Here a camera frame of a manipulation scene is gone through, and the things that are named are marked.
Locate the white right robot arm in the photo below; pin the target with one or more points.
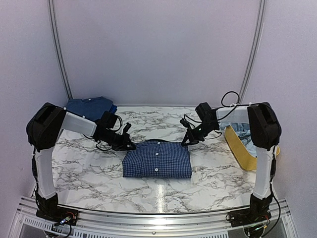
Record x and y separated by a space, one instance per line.
265 132

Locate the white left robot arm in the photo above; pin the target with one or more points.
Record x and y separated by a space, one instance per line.
43 132

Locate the blue plaid button shirt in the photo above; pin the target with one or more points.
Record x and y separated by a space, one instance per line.
158 159

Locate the folded dark blue t-shirt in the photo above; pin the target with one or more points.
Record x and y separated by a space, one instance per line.
92 108

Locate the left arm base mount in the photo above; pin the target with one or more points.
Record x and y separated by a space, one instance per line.
61 216

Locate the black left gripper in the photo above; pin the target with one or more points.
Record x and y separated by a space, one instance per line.
122 145

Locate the left aluminium wall post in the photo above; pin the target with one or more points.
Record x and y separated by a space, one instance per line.
58 49

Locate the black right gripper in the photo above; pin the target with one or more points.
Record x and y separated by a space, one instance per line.
193 139

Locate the right aluminium wall post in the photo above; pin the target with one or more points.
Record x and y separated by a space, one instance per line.
254 49

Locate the aluminium wall post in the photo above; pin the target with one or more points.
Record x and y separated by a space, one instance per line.
254 49
58 49

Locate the light blue crumpled garment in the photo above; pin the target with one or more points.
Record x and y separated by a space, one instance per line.
243 132

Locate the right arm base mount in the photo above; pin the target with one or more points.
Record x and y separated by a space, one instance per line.
246 217

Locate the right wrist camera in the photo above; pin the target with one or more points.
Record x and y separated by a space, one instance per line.
185 123

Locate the aluminium front rail frame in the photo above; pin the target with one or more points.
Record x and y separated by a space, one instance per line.
103 224

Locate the yellow plastic laundry basket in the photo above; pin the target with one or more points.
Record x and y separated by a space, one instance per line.
240 151

